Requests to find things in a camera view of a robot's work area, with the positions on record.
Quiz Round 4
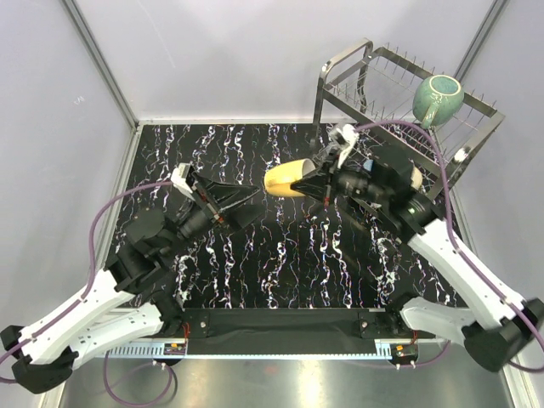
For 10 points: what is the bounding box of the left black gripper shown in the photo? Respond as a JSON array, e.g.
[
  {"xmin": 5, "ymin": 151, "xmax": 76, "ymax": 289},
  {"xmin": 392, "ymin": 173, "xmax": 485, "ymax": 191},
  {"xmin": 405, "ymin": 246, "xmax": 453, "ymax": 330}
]
[{"xmin": 161, "ymin": 172, "xmax": 268, "ymax": 261}]

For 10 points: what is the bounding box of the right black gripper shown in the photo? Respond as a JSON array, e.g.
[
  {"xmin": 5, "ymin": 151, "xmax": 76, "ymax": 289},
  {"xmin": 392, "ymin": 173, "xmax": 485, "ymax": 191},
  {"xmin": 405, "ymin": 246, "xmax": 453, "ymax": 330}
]
[{"xmin": 292, "ymin": 148, "xmax": 390, "ymax": 207}]

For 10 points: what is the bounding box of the yellow cup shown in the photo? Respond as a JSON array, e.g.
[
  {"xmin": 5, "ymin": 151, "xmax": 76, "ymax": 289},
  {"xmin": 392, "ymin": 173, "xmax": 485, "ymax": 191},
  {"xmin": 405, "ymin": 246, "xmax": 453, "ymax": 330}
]
[{"xmin": 263, "ymin": 158, "xmax": 315, "ymax": 197}]

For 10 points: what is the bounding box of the white floral mug green inside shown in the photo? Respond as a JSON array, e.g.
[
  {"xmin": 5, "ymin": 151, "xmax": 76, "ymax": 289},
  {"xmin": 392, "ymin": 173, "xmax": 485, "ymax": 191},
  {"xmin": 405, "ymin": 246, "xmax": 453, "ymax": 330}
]
[{"xmin": 411, "ymin": 167, "xmax": 423, "ymax": 190}]

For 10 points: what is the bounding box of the teal ceramic mug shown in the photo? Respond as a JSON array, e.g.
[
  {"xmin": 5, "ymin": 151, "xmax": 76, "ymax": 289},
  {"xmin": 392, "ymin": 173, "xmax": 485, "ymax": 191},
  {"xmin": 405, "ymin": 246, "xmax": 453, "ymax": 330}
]
[{"xmin": 412, "ymin": 75, "xmax": 464, "ymax": 129}]

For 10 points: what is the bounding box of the clear faceted glass tumbler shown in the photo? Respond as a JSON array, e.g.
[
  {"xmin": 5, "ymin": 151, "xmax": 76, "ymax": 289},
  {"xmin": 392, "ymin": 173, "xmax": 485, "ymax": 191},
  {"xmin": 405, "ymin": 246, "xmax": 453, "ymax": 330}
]
[{"xmin": 312, "ymin": 142, "xmax": 343, "ymax": 167}]

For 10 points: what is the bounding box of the light blue plastic cup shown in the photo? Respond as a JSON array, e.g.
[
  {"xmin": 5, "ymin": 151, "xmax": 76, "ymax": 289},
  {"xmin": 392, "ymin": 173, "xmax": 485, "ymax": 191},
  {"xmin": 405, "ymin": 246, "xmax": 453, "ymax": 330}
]
[{"xmin": 362, "ymin": 159, "xmax": 373, "ymax": 172}]

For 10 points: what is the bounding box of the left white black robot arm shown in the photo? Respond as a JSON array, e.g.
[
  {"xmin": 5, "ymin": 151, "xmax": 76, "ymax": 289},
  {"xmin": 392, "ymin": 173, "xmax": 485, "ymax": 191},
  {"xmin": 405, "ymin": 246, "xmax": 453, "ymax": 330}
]
[{"xmin": 1, "ymin": 166, "xmax": 264, "ymax": 394}]

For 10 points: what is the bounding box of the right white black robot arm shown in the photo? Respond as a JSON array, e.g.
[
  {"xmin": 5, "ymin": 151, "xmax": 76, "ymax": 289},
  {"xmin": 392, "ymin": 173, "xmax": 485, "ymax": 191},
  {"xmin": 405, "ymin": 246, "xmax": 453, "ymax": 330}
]
[{"xmin": 287, "ymin": 146, "xmax": 543, "ymax": 372}]

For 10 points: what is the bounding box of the steel two-tier dish rack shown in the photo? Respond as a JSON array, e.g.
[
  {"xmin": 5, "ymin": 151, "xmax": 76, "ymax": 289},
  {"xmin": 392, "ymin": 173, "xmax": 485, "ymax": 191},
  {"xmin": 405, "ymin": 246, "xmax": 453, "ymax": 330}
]
[{"xmin": 313, "ymin": 38, "xmax": 505, "ymax": 199}]

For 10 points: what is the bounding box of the black marble pattern mat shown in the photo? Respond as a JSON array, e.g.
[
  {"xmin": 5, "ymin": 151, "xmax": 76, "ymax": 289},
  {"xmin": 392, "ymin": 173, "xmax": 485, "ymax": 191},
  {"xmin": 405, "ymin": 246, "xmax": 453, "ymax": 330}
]
[{"xmin": 82, "ymin": 122, "xmax": 473, "ymax": 309}]

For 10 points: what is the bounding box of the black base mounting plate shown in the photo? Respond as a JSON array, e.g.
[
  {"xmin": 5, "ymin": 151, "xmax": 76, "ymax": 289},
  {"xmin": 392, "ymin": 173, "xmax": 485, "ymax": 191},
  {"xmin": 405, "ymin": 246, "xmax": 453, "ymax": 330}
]
[{"xmin": 185, "ymin": 309, "xmax": 434, "ymax": 359}]

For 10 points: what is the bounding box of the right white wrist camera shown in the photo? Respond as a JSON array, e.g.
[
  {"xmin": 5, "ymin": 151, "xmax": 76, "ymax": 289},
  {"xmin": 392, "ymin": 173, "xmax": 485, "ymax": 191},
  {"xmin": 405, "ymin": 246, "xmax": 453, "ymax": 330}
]
[{"xmin": 330, "ymin": 123, "xmax": 360, "ymax": 168}]

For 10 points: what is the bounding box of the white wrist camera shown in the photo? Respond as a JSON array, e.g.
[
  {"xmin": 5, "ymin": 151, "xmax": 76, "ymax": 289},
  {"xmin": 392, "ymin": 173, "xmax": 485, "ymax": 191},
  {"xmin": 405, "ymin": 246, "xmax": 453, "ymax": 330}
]
[
  {"xmin": 170, "ymin": 163, "xmax": 194, "ymax": 196},
  {"xmin": 330, "ymin": 123, "xmax": 360, "ymax": 168}
]

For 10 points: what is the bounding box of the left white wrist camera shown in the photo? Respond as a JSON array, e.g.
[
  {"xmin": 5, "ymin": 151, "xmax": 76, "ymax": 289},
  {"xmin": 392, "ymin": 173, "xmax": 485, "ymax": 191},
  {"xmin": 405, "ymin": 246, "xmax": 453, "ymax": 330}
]
[{"xmin": 170, "ymin": 163, "xmax": 194, "ymax": 196}]

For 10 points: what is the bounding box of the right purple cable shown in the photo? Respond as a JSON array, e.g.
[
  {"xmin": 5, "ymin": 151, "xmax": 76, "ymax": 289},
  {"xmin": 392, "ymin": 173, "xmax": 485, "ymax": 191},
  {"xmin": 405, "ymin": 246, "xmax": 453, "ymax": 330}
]
[{"xmin": 354, "ymin": 120, "xmax": 544, "ymax": 373}]

